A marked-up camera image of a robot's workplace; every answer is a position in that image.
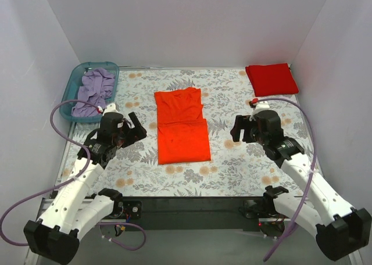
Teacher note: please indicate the teal plastic bin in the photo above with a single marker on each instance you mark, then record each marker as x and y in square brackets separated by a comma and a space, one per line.
[75, 82]

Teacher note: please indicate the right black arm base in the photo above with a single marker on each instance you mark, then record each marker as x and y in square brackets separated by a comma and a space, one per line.
[255, 209]

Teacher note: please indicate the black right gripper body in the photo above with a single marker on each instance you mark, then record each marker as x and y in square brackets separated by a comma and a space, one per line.
[242, 130]

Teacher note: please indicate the floral patterned table mat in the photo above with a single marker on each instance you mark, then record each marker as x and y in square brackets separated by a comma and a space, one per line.
[234, 169]

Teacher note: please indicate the aluminium rail frame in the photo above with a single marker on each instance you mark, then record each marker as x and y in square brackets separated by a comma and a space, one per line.
[187, 213]

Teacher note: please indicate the crumpled lavender t shirt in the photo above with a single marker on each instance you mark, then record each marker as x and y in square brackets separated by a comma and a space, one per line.
[97, 87]

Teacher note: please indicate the folded red t shirt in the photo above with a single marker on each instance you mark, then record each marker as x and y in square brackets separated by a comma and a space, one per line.
[268, 80]

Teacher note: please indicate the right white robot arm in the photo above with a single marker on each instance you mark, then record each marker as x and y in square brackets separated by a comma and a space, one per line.
[337, 226]

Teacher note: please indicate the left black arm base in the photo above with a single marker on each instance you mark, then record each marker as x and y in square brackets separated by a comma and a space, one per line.
[130, 209]

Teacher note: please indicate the orange t shirt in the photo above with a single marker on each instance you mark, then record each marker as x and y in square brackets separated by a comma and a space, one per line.
[182, 130]

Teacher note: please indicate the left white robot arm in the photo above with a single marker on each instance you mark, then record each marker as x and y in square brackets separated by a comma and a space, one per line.
[57, 233]

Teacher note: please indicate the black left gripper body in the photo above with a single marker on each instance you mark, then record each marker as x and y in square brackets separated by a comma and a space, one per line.
[132, 132]

